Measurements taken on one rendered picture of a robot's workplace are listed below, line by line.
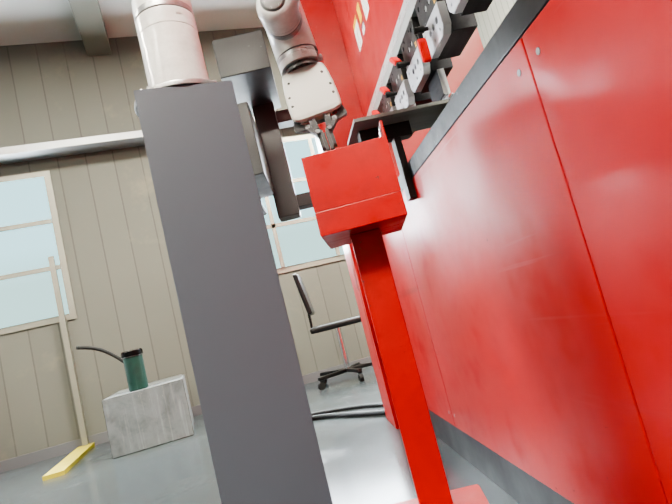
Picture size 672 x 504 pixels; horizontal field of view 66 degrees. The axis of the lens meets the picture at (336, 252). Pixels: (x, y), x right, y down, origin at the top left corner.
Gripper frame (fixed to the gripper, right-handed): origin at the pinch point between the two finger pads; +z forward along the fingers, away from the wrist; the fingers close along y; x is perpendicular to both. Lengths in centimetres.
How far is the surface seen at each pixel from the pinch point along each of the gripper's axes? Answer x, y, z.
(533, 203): 15.9, -26.2, 25.4
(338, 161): 4.9, -0.5, 5.5
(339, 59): -130, -20, -79
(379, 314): -2.1, 1.8, 34.0
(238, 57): -139, 24, -102
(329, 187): 4.9, 2.6, 9.5
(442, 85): -42, -36, -18
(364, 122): -36.3, -11.5, -14.1
